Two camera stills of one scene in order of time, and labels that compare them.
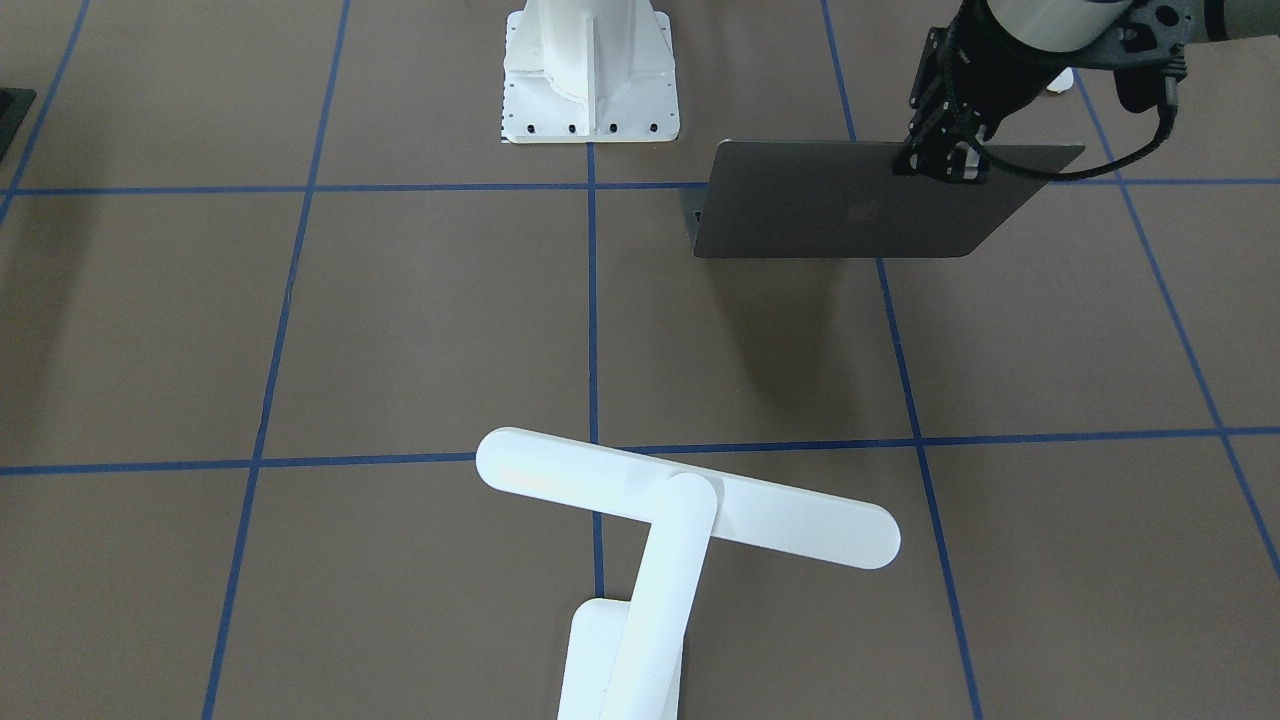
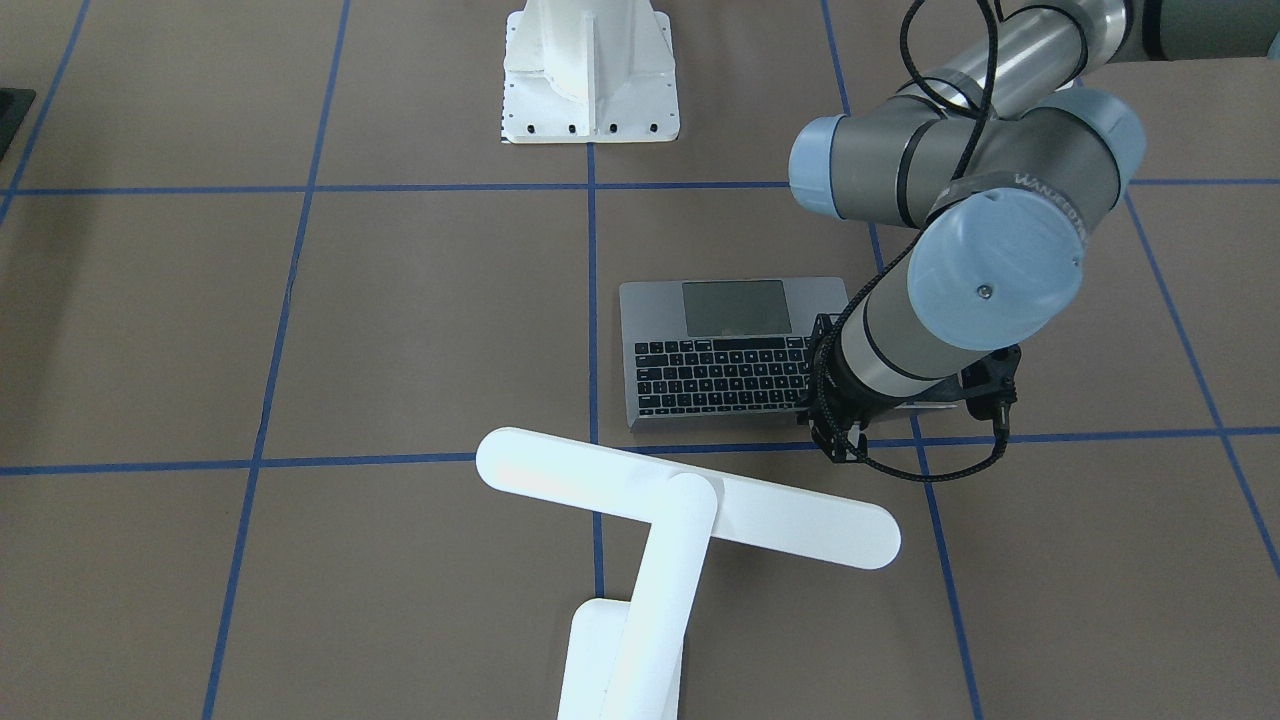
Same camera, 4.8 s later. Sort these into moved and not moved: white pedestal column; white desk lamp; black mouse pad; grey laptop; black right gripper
Moved: grey laptop; black right gripper
Not moved: black mouse pad; white pedestal column; white desk lamp
